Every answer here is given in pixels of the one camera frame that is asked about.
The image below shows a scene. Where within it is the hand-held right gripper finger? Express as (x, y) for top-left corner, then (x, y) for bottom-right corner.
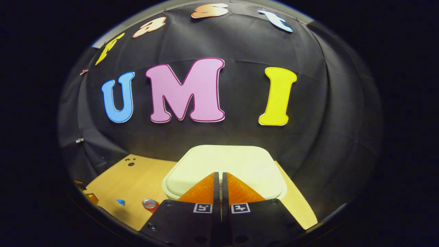
(139, 172), (220, 247)
(221, 172), (306, 247)

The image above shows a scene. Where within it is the green desktop garbage bin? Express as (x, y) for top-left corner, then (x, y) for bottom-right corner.
(162, 145), (288, 201)

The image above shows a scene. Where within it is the red pop can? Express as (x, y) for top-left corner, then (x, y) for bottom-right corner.
(142, 198), (160, 214)

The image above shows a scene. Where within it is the black backdrop cloth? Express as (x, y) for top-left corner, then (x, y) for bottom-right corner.
(57, 2), (383, 220)

